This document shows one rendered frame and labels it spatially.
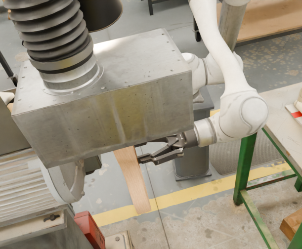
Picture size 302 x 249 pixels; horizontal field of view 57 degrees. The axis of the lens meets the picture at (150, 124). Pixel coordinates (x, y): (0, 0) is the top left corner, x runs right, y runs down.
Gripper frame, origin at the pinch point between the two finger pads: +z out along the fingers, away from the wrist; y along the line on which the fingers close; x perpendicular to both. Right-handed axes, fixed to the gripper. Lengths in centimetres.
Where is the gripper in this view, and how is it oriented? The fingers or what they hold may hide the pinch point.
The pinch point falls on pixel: (136, 151)
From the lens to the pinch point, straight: 92.3
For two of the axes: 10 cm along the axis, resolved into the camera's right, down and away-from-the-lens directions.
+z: -9.6, 2.7, -0.7
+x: -1.6, -7.3, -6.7
